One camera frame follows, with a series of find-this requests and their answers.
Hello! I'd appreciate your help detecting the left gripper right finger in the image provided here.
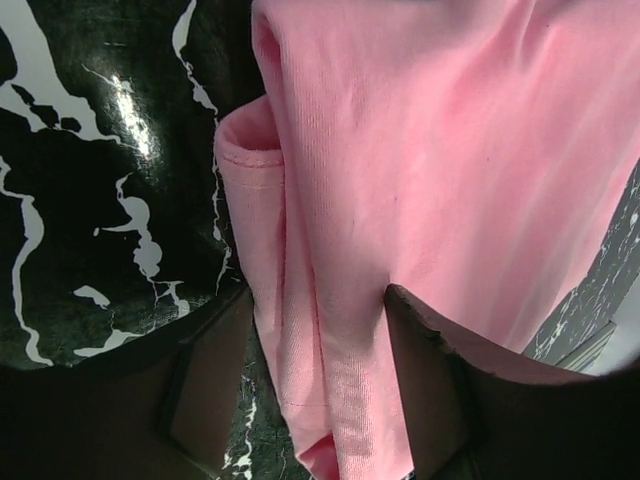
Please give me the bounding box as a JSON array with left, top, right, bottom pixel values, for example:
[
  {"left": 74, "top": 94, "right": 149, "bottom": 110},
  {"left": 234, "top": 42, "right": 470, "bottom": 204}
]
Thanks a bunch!
[{"left": 385, "top": 285, "right": 639, "bottom": 480}]

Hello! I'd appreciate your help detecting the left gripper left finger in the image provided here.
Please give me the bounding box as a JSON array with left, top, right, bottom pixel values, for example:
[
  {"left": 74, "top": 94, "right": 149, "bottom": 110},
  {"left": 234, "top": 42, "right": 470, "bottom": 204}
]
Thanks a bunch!
[{"left": 1, "top": 287, "right": 253, "bottom": 479}]

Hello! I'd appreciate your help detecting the light pink t shirt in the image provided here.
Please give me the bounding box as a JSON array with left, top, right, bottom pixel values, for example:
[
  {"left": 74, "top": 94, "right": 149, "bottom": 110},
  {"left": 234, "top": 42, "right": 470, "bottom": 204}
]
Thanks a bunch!
[{"left": 215, "top": 1, "right": 639, "bottom": 479}]

